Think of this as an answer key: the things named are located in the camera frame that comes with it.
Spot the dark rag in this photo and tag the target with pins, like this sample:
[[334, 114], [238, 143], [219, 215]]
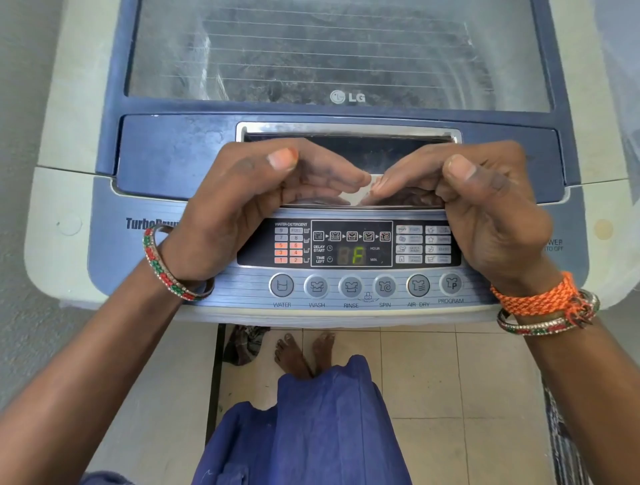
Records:
[[247, 345]]

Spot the person's left hand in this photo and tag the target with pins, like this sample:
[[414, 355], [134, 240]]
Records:
[[225, 210]]

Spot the beaded green red bangle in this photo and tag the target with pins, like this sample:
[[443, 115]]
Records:
[[550, 327]]

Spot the person's right hand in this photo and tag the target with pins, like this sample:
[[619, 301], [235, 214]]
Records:
[[500, 225]]

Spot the white blue washing machine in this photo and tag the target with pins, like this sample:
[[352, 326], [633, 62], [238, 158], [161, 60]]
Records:
[[65, 225]]

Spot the thin multicolour bangle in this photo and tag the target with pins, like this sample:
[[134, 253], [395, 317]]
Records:
[[162, 272]]

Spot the person's left forearm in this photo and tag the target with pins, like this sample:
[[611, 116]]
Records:
[[90, 380]]

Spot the person's bare foot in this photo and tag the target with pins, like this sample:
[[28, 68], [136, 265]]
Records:
[[324, 352], [292, 357]]

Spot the person's blue tunic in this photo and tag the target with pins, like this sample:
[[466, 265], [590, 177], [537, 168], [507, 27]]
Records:
[[325, 429]]

